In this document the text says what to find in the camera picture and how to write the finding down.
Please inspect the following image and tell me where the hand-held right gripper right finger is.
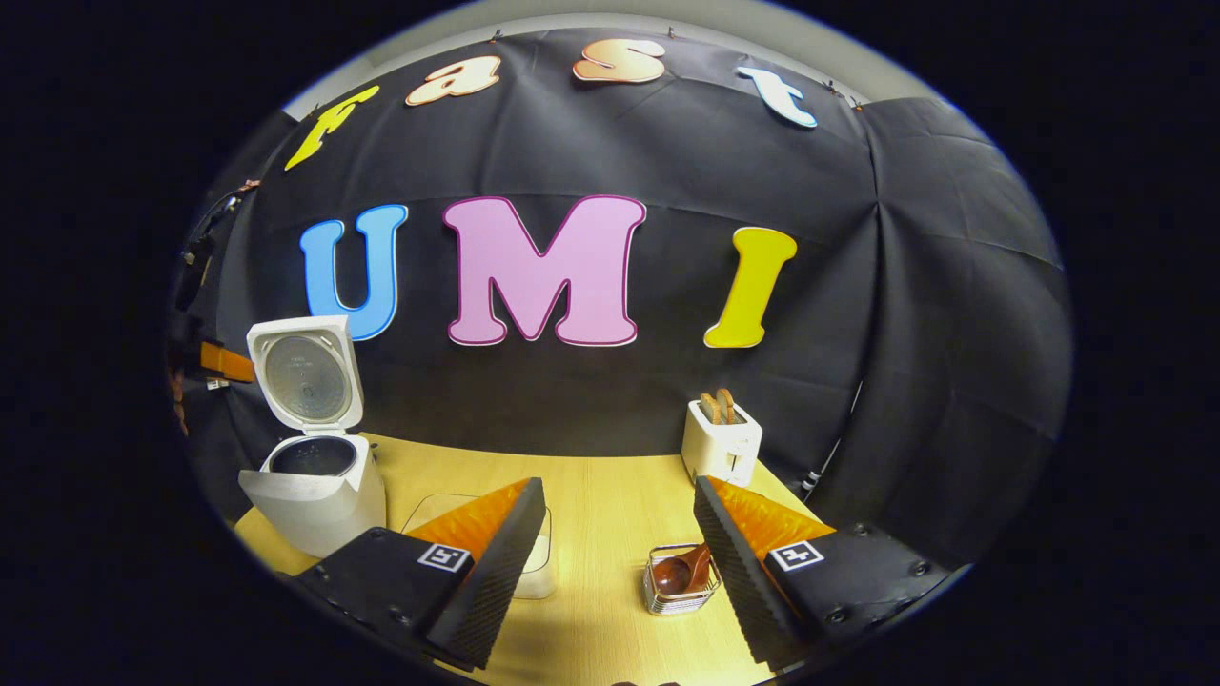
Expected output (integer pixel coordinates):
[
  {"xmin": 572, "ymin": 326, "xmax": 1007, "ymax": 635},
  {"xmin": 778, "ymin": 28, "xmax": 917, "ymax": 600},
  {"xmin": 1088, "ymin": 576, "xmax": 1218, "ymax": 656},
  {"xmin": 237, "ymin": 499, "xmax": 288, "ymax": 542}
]
[{"xmin": 693, "ymin": 474, "xmax": 954, "ymax": 671}]

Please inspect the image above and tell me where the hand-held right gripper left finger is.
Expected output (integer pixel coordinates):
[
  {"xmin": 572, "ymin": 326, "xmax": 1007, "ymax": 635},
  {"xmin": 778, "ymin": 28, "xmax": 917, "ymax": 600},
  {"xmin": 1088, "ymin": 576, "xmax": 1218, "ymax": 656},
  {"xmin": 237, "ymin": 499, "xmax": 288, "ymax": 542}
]
[{"xmin": 295, "ymin": 476, "xmax": 549, "ymax": 671}]

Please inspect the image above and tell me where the brown wooden spoon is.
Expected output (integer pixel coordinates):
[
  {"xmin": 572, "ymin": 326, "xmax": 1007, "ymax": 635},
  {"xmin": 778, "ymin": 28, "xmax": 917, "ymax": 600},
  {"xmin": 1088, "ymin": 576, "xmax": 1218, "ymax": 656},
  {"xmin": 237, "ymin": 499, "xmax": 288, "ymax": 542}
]
[{"xmin": 651, "ymin": 543, "xmax": 713, "ymax": 596}]

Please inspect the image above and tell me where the metal wire chopstick holder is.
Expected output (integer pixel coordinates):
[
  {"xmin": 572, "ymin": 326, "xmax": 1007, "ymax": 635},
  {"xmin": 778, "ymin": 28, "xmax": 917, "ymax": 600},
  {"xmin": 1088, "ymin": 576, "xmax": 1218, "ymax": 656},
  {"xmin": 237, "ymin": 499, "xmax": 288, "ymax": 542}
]
[{"xmin": 643, "ymin": 543, "xmax": 722, "ymax": 616}]

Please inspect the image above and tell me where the white rice cooker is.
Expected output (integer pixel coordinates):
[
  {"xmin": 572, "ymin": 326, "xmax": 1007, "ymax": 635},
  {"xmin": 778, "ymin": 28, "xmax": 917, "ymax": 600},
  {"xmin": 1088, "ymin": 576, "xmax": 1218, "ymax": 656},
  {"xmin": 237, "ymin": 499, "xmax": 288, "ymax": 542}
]
[{"xmin": 238, "ymin": 315, "xmax": 388, "ymax": 559}]

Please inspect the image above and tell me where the clear plastic container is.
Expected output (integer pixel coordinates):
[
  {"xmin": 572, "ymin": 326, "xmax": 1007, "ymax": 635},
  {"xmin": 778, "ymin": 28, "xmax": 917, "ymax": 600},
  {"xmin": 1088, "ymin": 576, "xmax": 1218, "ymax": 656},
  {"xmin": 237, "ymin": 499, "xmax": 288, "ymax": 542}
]
[{"xmin": 400, "ymin": 493, "xmax": 557, "ymax": 601}]

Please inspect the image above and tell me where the white toaster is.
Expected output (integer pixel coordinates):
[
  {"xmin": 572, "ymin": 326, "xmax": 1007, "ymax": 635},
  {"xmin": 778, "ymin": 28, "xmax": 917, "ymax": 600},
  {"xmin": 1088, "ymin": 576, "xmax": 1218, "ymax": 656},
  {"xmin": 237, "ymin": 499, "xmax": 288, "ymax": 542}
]
[{"xmin": 681, "ymin": 398, "xmax": 763, "ymax": 489}]

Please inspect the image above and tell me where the black backdrop cloth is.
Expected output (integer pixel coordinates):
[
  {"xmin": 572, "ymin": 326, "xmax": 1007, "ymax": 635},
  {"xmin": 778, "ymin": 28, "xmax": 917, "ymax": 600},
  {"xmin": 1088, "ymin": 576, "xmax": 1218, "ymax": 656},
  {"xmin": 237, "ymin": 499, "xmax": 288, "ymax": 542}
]
[{"xmin": 172, "ymin": 27, "xmax": 1073, "ymax": 563}]

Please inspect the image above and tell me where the black power cable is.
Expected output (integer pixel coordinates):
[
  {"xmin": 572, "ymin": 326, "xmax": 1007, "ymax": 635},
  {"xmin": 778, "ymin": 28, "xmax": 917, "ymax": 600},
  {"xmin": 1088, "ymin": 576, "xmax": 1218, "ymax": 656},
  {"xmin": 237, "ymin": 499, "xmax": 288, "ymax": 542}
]
[{"xmin": 801, "ymin": 381, "xmax": 864, "ymax": 501}]

